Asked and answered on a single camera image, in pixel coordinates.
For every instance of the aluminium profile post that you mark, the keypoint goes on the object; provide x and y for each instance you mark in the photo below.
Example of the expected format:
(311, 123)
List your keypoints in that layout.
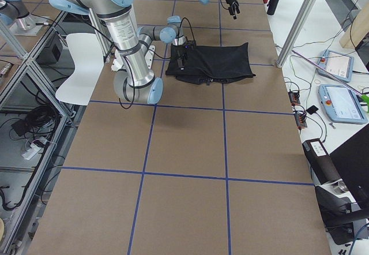
(295, 31)

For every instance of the white power strip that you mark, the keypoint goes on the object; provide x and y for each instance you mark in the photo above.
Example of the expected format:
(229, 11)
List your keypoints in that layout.
(32, 150)

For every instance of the dark brown box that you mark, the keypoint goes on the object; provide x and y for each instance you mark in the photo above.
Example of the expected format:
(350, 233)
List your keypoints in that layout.
(320, 161)

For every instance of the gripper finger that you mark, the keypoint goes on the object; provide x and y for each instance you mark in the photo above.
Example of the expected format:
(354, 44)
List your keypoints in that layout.
(181, 60)
(232, 12)
(235, 8)

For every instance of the brown cardboard piece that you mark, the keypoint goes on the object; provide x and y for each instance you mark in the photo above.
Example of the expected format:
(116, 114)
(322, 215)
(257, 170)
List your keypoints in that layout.
(357, 30)

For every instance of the orange black connector module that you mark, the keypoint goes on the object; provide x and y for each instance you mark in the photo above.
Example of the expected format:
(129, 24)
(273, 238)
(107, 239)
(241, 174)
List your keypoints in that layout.
(294, 98)

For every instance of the neighbouring robot arm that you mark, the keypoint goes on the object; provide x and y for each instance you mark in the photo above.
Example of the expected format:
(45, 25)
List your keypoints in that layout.
(11, 10)

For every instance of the teach pendant with red button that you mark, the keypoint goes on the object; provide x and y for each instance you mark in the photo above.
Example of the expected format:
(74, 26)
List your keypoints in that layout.
(341, 104)

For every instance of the black water bottle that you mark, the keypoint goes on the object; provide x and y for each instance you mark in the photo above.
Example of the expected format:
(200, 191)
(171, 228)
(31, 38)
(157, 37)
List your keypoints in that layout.
(272, 6)

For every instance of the black graphic t-shirt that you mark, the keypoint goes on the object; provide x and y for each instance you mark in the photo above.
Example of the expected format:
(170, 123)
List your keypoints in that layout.
(212, 64)

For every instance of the black monitor stand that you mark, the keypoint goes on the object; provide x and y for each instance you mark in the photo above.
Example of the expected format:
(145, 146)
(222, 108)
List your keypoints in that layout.
(344, 209)

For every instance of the white plastic chair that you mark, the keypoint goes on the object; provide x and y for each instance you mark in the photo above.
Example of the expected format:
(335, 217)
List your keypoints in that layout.
(88, 62)

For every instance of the metal reacher grabber tool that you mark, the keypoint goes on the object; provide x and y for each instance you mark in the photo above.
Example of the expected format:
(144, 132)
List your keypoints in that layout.
(364, 97)

